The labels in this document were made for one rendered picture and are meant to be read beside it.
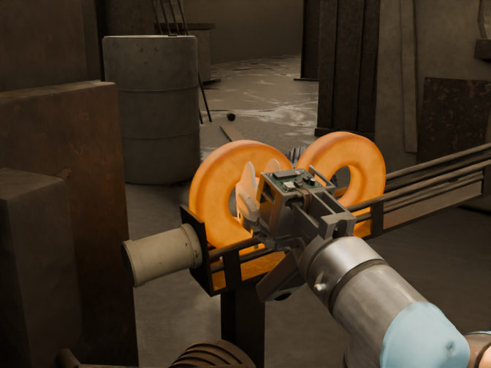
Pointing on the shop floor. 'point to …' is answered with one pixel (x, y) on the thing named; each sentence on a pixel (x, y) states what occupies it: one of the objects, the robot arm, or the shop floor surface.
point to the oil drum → (156, 105)
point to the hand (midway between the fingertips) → (245, 184)
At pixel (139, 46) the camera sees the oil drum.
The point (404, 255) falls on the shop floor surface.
